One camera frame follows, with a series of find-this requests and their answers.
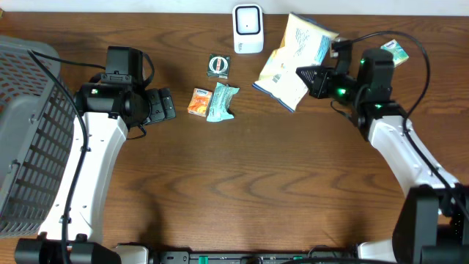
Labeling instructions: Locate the white barcode scanner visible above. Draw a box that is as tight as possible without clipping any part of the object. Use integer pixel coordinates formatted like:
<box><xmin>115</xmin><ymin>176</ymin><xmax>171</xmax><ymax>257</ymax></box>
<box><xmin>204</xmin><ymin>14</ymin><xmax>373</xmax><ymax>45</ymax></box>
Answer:
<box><xmin>232</xmin><ymin>4</ymin><xmax>264</xmax><ymax>54</ymax></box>

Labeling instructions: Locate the dark green round-logo packet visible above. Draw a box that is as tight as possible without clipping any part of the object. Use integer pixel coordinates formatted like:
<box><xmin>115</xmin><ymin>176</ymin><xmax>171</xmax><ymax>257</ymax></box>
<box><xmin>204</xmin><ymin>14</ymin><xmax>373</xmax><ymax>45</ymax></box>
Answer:
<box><xmin>207</xmin><ymin>54</ymin><xmax>231</xmax><ymax>78</ymax></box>

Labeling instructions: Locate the light teal snack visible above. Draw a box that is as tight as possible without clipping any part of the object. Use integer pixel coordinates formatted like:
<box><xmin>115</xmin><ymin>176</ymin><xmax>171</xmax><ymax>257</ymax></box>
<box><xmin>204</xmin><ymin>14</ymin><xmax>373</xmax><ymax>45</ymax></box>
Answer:
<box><xmin>207</xmin><ymin>82</ymin><xmax>240</xmax><ymax>122</ymax></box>

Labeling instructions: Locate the orange tissue pack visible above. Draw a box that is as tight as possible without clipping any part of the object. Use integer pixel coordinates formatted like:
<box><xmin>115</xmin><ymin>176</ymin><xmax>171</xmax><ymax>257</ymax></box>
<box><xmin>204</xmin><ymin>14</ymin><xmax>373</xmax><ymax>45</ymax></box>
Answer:
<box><xmin>188</xmin><ymin>88</ymin><xmax>213</xmax><ymax>117</ymax></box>

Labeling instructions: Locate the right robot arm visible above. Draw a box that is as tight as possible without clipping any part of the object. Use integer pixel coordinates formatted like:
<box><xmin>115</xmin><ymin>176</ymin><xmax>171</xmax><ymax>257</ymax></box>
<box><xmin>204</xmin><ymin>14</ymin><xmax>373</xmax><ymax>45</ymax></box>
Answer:
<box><xmin>296</xmin><ymin>48</ymin><xmax>468</xmax><ymax>263</ymax></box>

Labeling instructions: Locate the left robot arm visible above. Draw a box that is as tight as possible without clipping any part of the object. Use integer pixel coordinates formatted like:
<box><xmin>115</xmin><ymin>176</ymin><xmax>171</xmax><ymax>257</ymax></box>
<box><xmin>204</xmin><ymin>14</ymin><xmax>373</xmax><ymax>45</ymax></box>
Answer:
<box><xmin>15</xmin><ymin>83</ymin><xmax>175</xmax><ymax>263</ymax></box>

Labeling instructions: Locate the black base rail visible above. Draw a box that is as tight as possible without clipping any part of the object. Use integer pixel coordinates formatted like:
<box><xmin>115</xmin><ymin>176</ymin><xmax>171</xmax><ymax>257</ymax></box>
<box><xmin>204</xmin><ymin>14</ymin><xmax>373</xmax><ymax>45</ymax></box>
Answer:
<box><xmin>117</xmin><ymin>243</ymin><xmax>360</xmax><ymax>264</ymax></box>

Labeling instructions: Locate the grey plastic basket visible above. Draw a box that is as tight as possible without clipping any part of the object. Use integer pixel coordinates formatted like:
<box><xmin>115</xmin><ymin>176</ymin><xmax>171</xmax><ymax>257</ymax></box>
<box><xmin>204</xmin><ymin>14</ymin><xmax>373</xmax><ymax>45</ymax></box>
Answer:
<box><xmin>1</xmin><ymin>36</ymin><xmax>75</xmax><ymax>238</ymax></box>

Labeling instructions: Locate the teal tissue pack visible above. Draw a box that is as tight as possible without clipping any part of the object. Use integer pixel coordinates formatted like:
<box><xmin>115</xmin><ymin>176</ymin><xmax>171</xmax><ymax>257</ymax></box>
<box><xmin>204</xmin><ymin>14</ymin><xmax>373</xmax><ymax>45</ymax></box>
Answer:
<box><xmin>380</xmin><ymin>40</ymin><xmax>409</xmax><ymax>67</ymax></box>

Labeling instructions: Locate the yellow snack bag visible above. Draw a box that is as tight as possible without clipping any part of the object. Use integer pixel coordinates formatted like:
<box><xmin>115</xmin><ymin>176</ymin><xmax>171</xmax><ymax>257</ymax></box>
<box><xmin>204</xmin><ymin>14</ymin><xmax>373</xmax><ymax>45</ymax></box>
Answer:
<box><xmin>253</xmin><ymin>12</ymin><xmax>339</xmax><ymax>112</ymax></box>

